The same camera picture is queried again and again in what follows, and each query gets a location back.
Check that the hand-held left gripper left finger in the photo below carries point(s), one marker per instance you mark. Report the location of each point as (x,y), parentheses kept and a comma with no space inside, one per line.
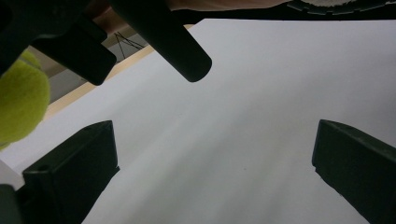
(71,177)

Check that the yellow tennis ball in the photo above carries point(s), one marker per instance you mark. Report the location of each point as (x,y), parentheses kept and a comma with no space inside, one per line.
(21,102)

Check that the light wooden table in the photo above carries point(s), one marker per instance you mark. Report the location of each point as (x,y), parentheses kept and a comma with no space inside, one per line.
(71,96)

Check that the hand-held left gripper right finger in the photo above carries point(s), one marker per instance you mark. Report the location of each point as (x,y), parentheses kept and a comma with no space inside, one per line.
(358,168)

